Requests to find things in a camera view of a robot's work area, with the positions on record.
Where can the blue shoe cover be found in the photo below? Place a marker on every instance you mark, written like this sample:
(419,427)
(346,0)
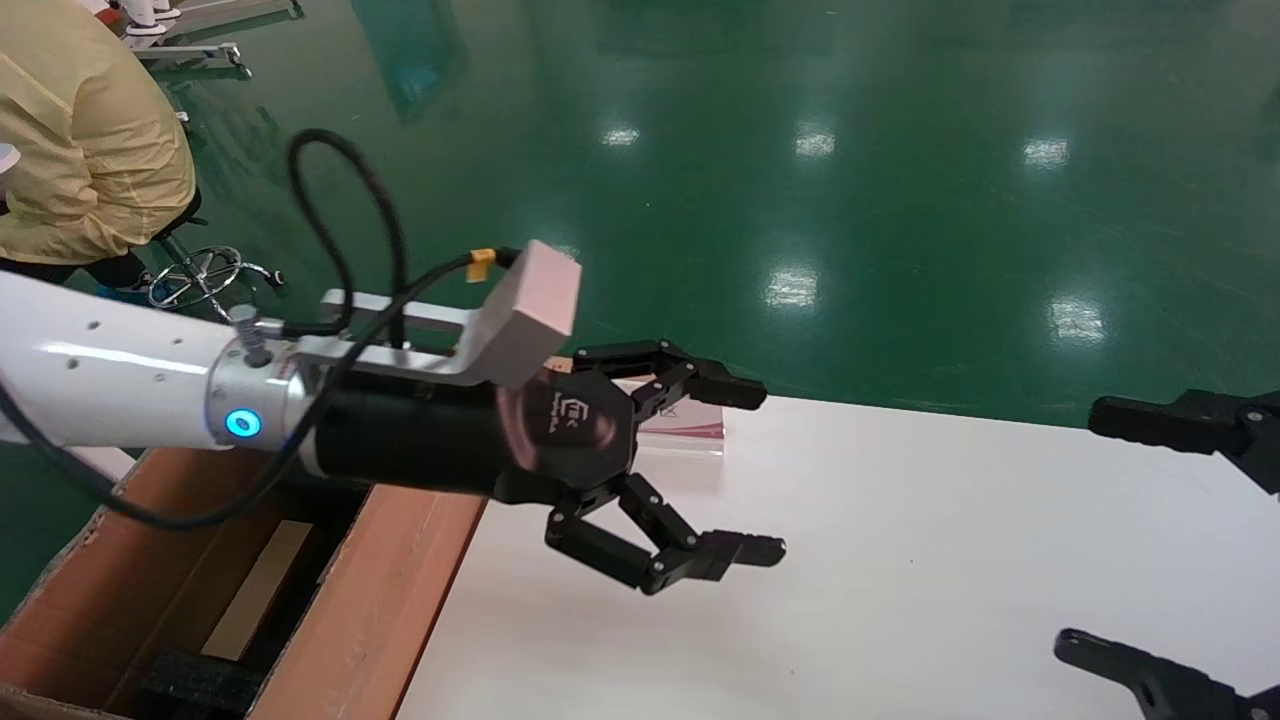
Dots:
(120,291)

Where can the stool with chrome base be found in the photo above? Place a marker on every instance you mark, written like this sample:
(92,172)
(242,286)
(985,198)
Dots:
(205,270)

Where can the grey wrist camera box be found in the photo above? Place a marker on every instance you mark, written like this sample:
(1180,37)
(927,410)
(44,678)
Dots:
(525,310)

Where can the large cardboard box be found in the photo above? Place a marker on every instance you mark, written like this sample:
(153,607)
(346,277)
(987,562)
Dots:
(380,600)

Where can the person in yellow coat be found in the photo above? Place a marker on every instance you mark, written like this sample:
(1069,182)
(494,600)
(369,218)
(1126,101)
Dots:
(80,130)

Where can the grey metal floor frame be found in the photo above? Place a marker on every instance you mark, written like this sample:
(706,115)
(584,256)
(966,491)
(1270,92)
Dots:
(190,55)

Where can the acrylic sign with red print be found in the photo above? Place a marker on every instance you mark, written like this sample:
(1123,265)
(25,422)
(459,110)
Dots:
(690,430)

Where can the silver camera mount bracket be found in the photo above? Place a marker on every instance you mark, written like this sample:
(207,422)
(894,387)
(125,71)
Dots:
(400,360)

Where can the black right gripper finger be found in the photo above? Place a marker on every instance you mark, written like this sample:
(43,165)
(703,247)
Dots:
(1150,420)
(1130,670)

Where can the black foam block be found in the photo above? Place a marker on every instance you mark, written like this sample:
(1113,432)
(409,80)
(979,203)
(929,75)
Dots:
(200,685)

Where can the white pipe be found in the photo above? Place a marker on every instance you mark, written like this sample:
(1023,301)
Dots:
(105,462)

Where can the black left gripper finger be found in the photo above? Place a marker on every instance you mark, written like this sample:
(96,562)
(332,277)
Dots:
(680,560)
(720,385)

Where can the small cardboard box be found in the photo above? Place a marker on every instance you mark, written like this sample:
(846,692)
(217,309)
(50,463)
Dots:
(255,590)

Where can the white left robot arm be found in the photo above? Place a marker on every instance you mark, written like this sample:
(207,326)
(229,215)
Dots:
(100,370)

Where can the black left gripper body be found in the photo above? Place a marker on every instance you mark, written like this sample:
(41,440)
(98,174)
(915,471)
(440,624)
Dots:
(450,440)

